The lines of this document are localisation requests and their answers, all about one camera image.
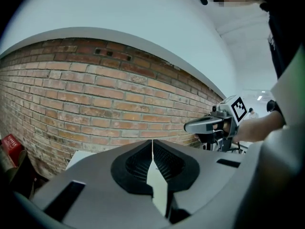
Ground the ceiling light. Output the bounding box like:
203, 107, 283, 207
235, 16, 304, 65
256, 90, 268, 102

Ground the red box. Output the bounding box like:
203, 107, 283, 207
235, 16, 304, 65
0, 134, 25, 168

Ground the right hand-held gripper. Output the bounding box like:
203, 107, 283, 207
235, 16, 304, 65
183, 94, 248, 152

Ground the person's right forearm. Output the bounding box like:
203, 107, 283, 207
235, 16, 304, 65
232, 110, 287, 144

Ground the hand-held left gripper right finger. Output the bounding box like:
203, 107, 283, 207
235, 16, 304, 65
152, 139, 257, 225

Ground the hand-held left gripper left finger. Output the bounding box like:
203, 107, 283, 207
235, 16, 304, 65
31, 139, 169, 229

